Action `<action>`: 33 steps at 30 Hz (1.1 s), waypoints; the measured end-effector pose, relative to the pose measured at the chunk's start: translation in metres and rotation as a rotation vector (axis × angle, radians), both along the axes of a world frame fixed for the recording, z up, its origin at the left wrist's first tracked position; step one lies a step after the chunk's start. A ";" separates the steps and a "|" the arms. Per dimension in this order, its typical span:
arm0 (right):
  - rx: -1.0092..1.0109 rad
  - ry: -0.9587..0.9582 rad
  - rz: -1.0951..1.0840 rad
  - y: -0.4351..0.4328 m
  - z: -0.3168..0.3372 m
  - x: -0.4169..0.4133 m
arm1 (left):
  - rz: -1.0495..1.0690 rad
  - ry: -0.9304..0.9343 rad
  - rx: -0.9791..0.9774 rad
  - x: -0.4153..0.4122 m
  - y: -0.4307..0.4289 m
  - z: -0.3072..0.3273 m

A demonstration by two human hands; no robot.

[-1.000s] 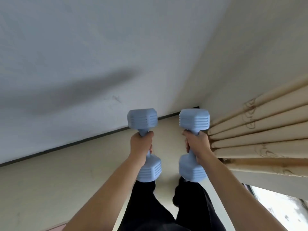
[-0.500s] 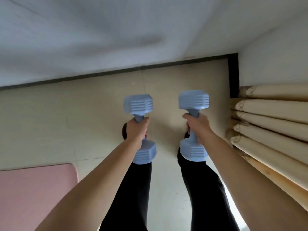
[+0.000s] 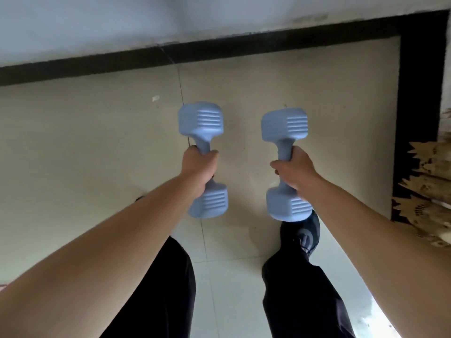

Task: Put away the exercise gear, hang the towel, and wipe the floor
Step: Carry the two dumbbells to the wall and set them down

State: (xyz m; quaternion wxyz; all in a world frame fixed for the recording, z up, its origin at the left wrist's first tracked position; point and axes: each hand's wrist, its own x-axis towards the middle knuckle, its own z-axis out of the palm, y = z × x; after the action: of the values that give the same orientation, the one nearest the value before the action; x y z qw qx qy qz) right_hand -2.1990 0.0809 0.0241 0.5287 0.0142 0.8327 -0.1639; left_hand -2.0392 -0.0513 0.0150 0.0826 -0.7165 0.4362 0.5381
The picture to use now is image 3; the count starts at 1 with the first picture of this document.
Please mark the person's right hand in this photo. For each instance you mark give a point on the person's right hand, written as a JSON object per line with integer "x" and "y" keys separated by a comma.
{"x": 296, "y": 172}

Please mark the person's right forearm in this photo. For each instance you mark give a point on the person's right forearm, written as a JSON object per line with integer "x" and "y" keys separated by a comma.
{"x": 380, "y": 249}

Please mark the person's left forearm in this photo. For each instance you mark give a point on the person's left forearm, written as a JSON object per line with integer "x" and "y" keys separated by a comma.
{"x": 105, "y": 256}

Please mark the person's black right shoe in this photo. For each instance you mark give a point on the person's black right shoe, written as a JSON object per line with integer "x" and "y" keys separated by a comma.
{"x": 303, "y": 235}

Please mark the beige patterned curtain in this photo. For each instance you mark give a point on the beige patterned curtain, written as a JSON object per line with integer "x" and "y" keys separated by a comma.
{"x": 430, "y": 193}

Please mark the person's left hand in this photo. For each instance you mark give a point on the person's left hand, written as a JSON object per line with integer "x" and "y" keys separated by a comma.
{"x": 195, "y": 172}

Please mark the light blue dumbbell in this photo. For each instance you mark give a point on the light blue dumbbell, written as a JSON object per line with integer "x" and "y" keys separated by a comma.
{"x": 201, "y": 121}
{"x": 283, "y": 124}

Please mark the black baseboard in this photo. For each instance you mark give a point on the black baseboard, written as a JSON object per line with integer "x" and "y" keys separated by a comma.
{"x": 419, "y": 102}

